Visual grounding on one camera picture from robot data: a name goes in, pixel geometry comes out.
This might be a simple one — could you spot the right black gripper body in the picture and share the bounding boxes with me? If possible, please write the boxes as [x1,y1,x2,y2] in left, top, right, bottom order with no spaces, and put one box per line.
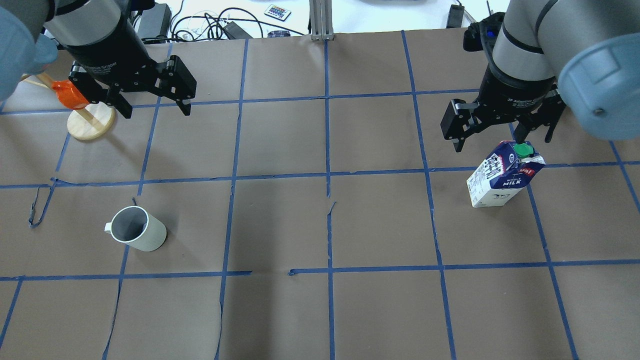
[477,67,556,126]

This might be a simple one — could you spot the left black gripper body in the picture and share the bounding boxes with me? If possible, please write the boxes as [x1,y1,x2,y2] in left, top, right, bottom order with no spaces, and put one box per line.
[65,17,173,101]

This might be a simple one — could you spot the blue white milk carton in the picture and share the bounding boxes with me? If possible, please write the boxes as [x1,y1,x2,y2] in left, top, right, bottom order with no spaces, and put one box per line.
[466,140,547,208]

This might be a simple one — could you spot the white ribbed mug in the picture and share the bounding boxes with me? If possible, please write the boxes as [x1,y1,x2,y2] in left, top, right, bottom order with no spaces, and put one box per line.
[103,205,168,252]

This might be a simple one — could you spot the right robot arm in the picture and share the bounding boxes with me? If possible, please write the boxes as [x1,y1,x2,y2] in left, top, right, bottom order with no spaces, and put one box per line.
[440,0,640,153]

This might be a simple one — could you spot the orange mug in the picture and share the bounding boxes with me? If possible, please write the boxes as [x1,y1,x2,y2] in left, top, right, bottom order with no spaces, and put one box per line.
[51,79,90,110]

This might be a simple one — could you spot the black power adapter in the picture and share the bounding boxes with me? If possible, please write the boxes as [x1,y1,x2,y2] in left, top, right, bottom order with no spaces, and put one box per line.
[135,3,172,44]

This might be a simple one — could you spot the small remote control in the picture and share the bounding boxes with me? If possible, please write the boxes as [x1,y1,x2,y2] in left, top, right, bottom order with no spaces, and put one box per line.
[263,4,291,22]

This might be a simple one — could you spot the black cable bundle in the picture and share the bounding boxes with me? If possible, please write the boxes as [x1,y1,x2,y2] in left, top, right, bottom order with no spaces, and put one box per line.
[167,7,306,43]

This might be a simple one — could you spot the aluminium frame post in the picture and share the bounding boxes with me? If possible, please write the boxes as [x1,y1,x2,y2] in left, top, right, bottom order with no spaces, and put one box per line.
[309,0,335,41]

